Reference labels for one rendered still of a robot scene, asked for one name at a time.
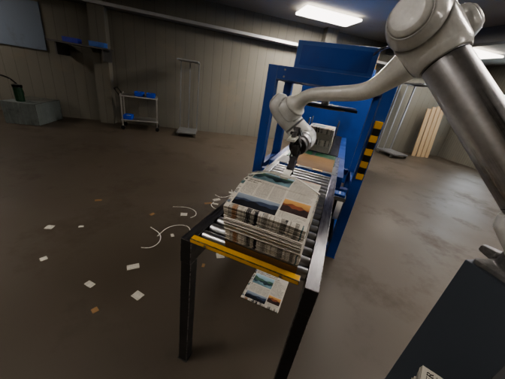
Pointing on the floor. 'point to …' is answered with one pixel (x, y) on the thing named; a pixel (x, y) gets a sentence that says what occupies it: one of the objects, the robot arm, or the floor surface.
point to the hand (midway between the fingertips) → (288, 158)
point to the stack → (426, 374)
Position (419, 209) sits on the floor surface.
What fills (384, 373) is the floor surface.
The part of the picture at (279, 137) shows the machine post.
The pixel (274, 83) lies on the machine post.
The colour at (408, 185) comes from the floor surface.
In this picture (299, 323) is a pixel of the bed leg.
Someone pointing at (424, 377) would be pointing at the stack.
